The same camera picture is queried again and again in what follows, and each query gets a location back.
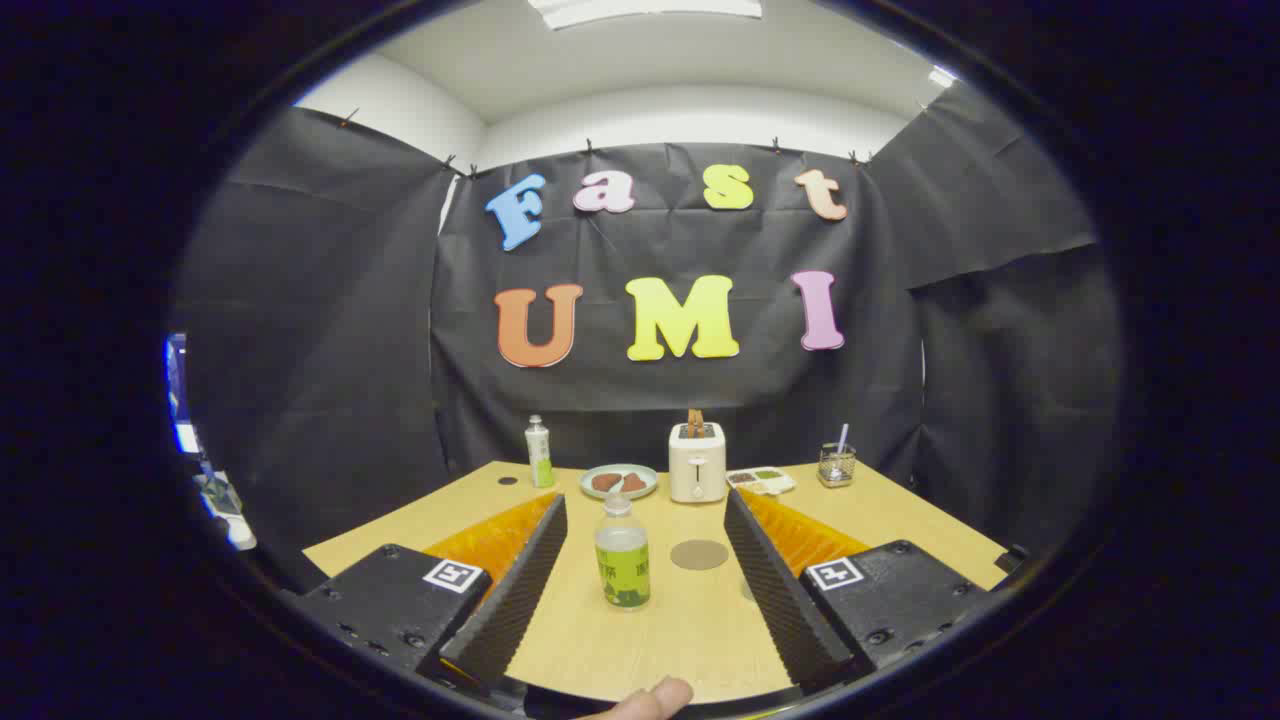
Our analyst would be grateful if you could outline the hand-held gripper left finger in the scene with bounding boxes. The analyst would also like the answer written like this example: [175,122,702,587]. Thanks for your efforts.
[290,492,569,701]

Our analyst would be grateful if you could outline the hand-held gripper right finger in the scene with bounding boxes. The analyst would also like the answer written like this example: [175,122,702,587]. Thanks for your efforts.
[723,487,1001,696]

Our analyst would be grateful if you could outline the long ceiling light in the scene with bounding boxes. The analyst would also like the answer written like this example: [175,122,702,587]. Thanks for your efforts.
[527,0,764,31]

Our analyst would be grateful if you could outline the black backdrop cloth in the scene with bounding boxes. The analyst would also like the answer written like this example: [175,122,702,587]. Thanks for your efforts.
[170,80,1126,561]

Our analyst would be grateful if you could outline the pale green plate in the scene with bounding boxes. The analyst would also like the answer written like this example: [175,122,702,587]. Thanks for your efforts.
[580,464,660,501]

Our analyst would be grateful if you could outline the round brown coaster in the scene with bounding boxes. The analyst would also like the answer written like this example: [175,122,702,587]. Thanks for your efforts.
[670,539,730,572]

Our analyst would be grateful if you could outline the white toaster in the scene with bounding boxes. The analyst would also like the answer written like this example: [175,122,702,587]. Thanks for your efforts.
[668,422,728,504]

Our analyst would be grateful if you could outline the small white green bottle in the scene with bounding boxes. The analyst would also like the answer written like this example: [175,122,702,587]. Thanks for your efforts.
[525,415,555,489]

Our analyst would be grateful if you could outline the green label juice bottle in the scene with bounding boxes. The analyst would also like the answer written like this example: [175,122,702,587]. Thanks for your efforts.
[595,493,652,610]

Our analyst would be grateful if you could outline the wooden table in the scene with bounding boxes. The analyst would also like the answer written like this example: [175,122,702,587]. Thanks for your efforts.
[302,460,1011,704]

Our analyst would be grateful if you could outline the white divided grain tray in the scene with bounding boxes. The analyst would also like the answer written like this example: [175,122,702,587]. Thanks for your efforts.
[726,467,797,497]

